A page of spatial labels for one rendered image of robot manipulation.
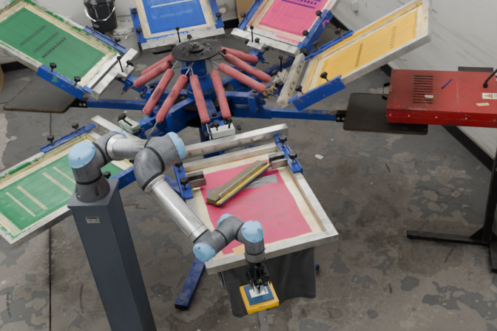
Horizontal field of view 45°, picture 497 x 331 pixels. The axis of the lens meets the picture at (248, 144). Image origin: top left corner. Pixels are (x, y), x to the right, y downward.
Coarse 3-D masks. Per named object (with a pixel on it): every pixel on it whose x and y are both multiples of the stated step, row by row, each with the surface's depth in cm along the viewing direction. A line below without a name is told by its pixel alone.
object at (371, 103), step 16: (352, 96) 363; (368, 96) 362; (240, 112) 368; (272, 112) 363; (288, 112) 360; (304, 112) 358; (320, 112) 356; (336, 112) 354; (352, 112) 348; (368, 112) 346; (384, 112) 345; (352, 128) 334; (368, 128) 333; (384, 128) 331; (400, 128) 330; (416, 128) 328
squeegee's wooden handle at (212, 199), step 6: (258, 162) 309; (264, 162) 307; (246, 168) 305; (252, 168) 304; (240, 174) 301; (234, 180) 297; (222, 186) 295; (228, 186) 294; (216, 192) 291; (210, 198) 288; (216, 198) 286; (216, 204) 286
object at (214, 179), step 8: (232, 168) 312; (208, 176) 309; (216, 176) 308; (224, 176) 307; (232, 176) 307; (208, 184) 303; (216, 184) 302; (240, 192) 295; (208, 208) 287; (216, 208) 286; (216, 216) 281; (216, 224) 277; (264, 240) 265; (224, 248) 263
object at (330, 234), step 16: (272, 144) 321; (208, 160) 314; (224, 160) 315; (304, 192) 285; (192, 208) 282; (320, 208) 274; (320, 224) 269; (304, 240) 258; (320, 240) 258; (336, 240) 261; (240, 256) 253; (272, 256) 256; (208, 272) 250
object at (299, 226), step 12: (240, 168) 311; (276, 168) 308; (252, 192) 294; (288, 192) 292; (288, 204) 284; (300, 216) 276; (276, 228) 271; (288, 228) 270; (300, 228) 269; (276, 240) 264
